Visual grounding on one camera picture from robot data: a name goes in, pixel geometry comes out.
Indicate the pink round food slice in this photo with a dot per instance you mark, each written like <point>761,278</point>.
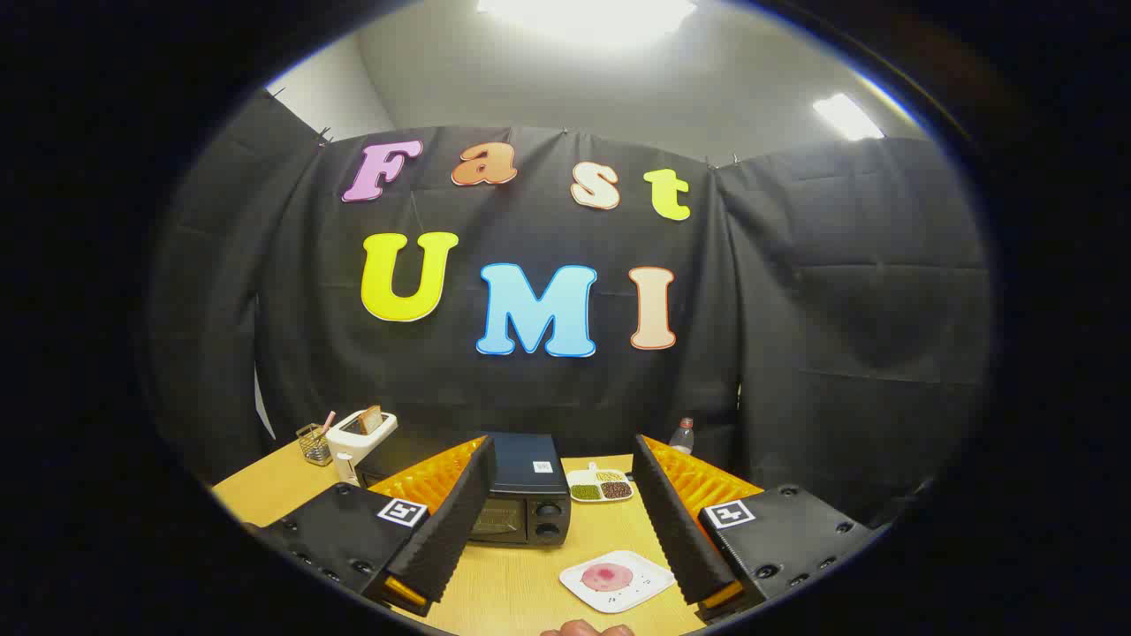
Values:
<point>607,578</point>

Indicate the pink pen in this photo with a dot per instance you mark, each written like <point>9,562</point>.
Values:
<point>328,423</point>

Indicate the brown bread slice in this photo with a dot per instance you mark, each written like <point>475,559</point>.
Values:
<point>371,420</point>

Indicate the white divided bean dish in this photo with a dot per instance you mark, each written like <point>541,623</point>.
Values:
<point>601,486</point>

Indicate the small ceiling light panel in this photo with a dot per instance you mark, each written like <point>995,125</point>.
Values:
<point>846,117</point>

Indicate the large ceiling light panel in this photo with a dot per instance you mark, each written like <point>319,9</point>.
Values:
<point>588,18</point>

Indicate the white square plate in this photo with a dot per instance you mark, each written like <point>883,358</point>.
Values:
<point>641,594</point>

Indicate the clear plastic water bottle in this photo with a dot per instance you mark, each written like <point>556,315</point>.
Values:
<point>682,438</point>

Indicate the white pop-up toaster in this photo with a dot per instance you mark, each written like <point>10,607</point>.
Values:
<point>353,446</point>

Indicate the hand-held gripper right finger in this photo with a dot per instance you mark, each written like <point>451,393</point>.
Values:
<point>671,521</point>

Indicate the black toaster oven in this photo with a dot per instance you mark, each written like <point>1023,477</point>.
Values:
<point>530,481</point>

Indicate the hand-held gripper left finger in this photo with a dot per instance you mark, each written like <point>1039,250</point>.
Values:
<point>455,521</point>

